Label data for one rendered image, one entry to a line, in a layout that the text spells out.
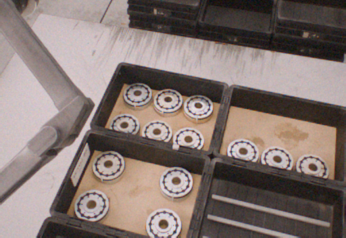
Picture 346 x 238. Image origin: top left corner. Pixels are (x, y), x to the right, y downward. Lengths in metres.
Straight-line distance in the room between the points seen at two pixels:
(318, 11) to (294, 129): 1.15
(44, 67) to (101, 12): 2.27
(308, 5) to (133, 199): 1.63
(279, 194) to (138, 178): 0.44
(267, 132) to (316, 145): 0.17
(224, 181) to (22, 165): 0.66
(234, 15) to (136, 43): 0.83
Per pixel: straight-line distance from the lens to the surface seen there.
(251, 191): 1.39
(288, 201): 1.40
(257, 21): 2.58
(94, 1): 3.33
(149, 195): 1.36
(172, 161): 1.37
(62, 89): 0.95
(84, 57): 1.92
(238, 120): 1.53
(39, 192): 1.58
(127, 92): 1.55
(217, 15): 2.59
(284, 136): 1.52
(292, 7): 2.55
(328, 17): 2.54
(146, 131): 1.45
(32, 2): 1.57
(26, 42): 1.00
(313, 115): 1.55
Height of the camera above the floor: 2.05
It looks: 52 degrees down
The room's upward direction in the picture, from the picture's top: straight up
